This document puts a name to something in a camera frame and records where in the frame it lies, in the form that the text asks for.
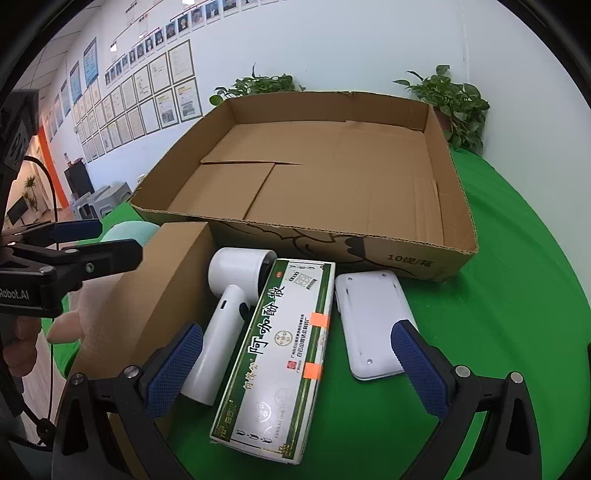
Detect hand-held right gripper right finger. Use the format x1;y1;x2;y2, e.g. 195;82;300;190
390;319;542;480

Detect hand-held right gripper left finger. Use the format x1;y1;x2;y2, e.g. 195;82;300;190
52;322;204;480

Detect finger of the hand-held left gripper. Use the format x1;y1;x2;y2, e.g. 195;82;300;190
0;219;103;251
7;239;144;296

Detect white hair dryer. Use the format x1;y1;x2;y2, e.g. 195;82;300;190
180;247;278;407

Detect small brown cardboard box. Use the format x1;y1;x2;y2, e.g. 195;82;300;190
68;222;218;444

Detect large cardboard box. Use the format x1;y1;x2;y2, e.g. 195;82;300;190
128;90;479;283

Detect person's left hand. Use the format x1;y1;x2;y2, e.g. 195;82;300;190
0;316;43;379

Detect pastel plush toy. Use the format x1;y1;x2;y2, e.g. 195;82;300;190
46;220;160;343

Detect grey plastic stools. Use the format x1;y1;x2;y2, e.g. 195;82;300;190
71;182;133;220

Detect black cabinet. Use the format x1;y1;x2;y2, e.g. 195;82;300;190
64;161;96;202

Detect white flat plastic device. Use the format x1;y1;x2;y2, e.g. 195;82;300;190
334;271;419;381

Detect green and white medicine box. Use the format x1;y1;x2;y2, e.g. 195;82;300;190
210;258;336;465

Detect green potted plant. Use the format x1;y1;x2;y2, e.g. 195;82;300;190
393;65;490;155
210;65;305;108

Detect row of portrait photos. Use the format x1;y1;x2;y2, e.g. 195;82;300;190
104;0;273;86

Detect black cable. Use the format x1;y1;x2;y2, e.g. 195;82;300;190
21;156;58;448

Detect wall of framed certificates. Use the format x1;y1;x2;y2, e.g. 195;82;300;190
44;39;204;162

